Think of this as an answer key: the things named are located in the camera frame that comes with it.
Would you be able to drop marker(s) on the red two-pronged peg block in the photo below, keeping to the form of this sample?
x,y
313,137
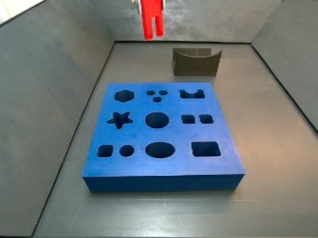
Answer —
x,y
153,17

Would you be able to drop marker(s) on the blue foam shape board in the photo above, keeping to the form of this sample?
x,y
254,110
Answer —
x,y
162,141

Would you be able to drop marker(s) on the dark grey curved block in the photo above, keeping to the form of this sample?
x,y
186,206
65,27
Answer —
x,y
196,62

